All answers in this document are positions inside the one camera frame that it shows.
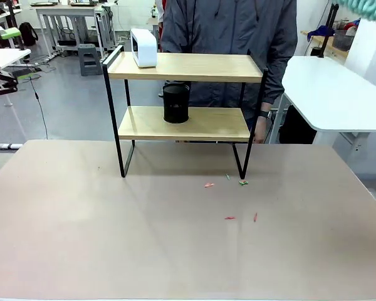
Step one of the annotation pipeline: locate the black mesh pen holder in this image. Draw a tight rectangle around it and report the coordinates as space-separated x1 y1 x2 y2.
162 82 191 124

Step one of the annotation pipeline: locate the teal microfibre duster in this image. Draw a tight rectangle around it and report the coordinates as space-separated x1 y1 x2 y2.
333 0 376 28

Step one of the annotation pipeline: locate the person's left forearm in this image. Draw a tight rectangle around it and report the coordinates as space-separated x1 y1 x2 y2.
259 59 286 113

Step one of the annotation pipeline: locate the person's left hand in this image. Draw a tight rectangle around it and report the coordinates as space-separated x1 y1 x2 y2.
253 117 269 144

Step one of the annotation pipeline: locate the black backpack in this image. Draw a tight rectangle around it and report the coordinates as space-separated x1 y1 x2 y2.
18 21 39 47

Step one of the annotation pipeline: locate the small white desk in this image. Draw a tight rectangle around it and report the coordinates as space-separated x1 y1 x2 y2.
0 48 31 107

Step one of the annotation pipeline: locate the white desk with metal legs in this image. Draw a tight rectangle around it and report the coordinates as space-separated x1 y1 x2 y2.
30 1 117 60

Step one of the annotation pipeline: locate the grey step stool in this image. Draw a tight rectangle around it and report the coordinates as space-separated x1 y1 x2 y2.
77 43 103 77

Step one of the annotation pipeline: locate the white rounded box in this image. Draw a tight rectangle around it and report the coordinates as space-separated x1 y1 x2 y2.
130 28 159 69

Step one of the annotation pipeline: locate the background person in red white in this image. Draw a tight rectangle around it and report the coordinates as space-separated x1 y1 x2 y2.
152 0 165 36

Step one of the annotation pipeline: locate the person in grey jacket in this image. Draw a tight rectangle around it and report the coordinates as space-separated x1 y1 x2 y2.
160 0 299 144

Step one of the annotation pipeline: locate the blue cloth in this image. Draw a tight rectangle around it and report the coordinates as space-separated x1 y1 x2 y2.
306 24 337 40

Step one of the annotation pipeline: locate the black stand pole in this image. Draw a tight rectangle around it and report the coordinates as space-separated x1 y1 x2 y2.
318 3 340 59

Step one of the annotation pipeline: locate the large white table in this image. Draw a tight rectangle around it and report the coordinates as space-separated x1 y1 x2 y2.
268 55 376 148

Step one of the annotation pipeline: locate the thin black hanging cable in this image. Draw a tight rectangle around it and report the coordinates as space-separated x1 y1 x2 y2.
28 78 50 139

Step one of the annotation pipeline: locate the black frame wooden two-tier shelf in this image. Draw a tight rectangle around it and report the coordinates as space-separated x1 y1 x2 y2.
102 45 269 179

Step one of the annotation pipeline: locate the grey wire basket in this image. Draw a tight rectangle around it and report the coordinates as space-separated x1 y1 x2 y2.
332 29 355 51

